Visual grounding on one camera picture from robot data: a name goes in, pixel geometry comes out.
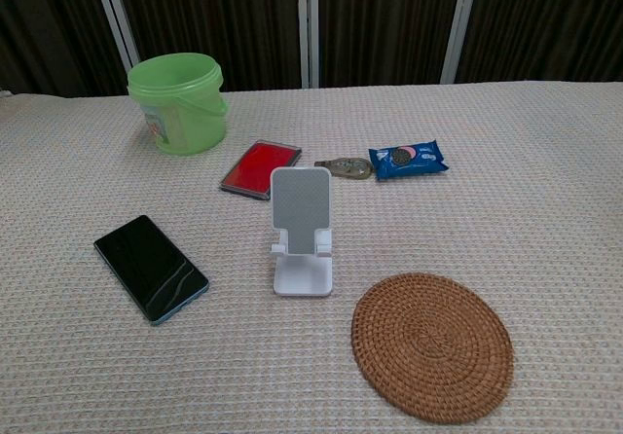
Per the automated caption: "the black smartphone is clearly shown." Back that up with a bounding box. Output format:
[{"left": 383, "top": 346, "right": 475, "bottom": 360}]
[{"left": 92, "top": 214, "right": 211, "bottom": 327}]

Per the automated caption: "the white phone stand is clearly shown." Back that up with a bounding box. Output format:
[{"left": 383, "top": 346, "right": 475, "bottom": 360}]
[{"left": 270, "top": 166, "right": 334, "bottom": 299}]

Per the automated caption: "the clear correction tape dispenser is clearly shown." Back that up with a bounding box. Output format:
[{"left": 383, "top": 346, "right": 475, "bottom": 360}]
[{"left": 313, "top": 155, "right": 375, "bottom": 182}]

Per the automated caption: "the red ink pad case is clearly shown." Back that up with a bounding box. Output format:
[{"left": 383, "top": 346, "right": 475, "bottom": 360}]
[{"left": 219, "top": 139, "right": 304, "bottom": 202}]

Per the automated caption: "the blue cookie packet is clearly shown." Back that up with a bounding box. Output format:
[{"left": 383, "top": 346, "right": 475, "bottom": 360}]
[{"left": 367, "top": 139, "right": 450, "bottom": 181}]

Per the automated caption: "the green plastic bucket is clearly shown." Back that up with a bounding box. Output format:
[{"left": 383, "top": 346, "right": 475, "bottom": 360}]
[{"left": 127, "top": 53, "right": 230, "bottom": 157}]

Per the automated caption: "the beige woven tablecloth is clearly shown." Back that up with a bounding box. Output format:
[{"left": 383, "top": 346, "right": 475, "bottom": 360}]
[{"left": 0, "top": 79, "right": 623, "bottom": 434}]

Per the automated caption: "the round woven rattan coaster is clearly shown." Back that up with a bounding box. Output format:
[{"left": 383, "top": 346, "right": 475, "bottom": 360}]
[{"left": 350, "top": 271, "right": 515, "bottom": 424}]

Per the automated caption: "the black folding screen partition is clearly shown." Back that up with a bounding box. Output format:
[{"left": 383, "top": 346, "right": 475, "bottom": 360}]
[{"left": 0, "top": 0, "right": 623, "bottom": 98}]

